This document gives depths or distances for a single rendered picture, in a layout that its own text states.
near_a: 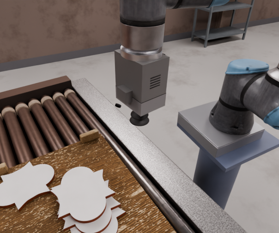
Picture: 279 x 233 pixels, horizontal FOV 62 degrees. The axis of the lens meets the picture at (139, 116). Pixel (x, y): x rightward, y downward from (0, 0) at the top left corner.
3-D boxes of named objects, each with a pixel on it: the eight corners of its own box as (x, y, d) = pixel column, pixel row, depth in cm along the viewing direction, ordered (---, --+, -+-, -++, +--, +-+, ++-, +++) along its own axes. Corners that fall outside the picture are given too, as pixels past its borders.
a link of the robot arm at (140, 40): (138, 29, 34) (109, 18, 39) (138, 59, 37) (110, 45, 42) (174, 22, 38) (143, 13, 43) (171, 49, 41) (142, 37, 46)
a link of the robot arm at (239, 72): (239, 87, 85) (251, 51, 77) (268, 107, 75) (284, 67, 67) (212, 92, 82) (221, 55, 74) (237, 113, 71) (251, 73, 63)
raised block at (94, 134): (97, 134, 76) (96, 127, 74) (100, 137, 75) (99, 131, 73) (80, 141, 73) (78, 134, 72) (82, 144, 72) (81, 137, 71)
